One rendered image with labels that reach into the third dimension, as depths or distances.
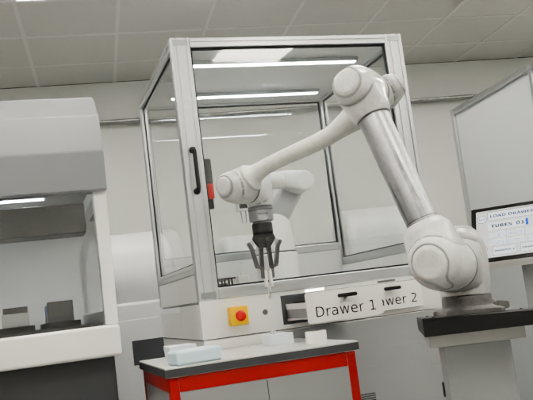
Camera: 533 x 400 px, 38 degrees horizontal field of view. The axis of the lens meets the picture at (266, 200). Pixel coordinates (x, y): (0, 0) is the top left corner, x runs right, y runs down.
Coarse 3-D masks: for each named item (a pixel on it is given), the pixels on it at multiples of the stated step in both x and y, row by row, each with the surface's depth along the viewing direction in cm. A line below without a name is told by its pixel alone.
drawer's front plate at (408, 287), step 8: (408, 280) 319; (408, 288) 318; (416, 288) 319; (384, 296) 314; (392, 296) 315; (400, 296) 316; (408, 296) 317; (416, 296) 318; (384, 304) 314; (400, 304) 316; (408, 304) 317; (416, 304) 318
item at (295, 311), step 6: (288, 306) 302; (294, 306) 294; (300, 306) 288; (288, 312) 301; (294, 312) 294; (300, 312) 288; (306, 312) 281; (288, 318) 302; (294, 318) 295; (300, 318) 289; (306, 318) 283
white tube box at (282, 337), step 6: (264, 336) 280; (270, 336) 273; (276, 336) 273; (282, 336) 274; (288, 336) 274; (264, 342) 281; (270, 342) 273; (276, 342) 273; (282, 342) 273; (288, 342) 274
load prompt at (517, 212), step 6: (504, 210) 333; (510, 210) 332; (516, 210) 331; (522, 210) 329; (528, 210) 328; (492, 216) 334; (498, 216) 333; (504, 216) 331; (510, 216) 330; (516, 216) 328
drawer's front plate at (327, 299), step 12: (348, 288) 280; (360, 288) 282; (372, 288) 283; (312, 300) 276; (324, 300) 277; (336, 300) 278; (348, 300) 280; (360, 300) 281; (312, 312) 275; (324, 312) 276; (336, 312) 278; (348, 312) 279; (360, 312) 280; (372, 312) 282
